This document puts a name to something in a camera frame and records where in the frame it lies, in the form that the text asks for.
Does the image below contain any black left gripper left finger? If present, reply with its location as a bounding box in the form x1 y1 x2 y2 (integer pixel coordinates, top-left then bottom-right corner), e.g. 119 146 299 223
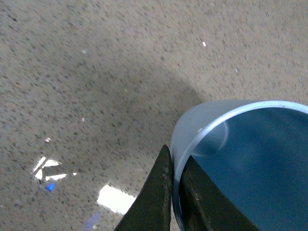
115 145 173 231

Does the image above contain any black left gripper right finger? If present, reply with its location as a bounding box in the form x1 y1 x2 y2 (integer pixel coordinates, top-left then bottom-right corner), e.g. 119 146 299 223
180 157 259 231

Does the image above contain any blue plastic cup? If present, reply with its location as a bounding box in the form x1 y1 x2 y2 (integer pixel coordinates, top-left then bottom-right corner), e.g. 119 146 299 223
170 100 308 231

